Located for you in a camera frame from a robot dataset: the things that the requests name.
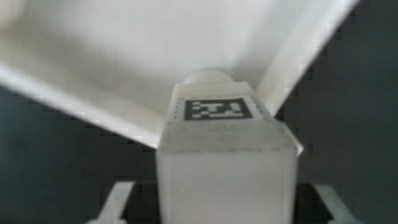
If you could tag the white table leg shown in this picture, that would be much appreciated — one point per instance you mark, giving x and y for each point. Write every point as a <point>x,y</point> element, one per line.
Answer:
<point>225,158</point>

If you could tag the white square tabletop part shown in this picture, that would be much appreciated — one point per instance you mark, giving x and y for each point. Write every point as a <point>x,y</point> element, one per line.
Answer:
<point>97,53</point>

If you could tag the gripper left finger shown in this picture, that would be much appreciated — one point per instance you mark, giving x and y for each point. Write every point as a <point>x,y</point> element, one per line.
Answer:
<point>110,213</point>

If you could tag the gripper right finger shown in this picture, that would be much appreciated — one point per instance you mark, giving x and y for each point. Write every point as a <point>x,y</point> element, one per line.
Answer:
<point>336,206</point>

